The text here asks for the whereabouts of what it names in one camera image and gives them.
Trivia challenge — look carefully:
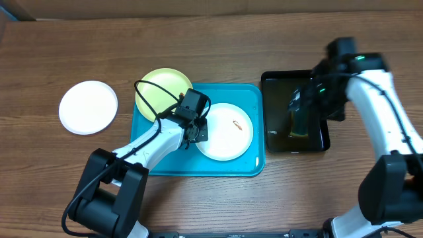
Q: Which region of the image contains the yellow-green plate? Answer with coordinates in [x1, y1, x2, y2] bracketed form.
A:
[137, 68, 193, 113]

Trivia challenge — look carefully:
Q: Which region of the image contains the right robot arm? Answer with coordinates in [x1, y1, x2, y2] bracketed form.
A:
[288, 37, 422, 237]

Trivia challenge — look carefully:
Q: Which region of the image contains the white plate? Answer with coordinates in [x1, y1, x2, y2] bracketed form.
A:
[59, 81, 118, 136]
[196, 103, 254, 161]

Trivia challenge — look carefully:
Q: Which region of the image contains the teal plastic tray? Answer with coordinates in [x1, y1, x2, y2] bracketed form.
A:
[150, 83, 266, 177]

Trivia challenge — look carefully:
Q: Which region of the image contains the green yellow sponge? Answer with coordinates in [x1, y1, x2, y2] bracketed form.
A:
[289, 109, 308, 137]

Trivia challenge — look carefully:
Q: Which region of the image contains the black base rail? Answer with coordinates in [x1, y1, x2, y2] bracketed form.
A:
[147, 229, 334, 238]

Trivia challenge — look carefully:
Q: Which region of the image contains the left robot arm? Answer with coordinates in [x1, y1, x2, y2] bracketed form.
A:
[61, 89, 211, 237]

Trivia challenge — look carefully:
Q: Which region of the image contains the black water basin tray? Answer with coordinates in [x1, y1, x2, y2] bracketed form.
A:
[260, 70, 330, 153]

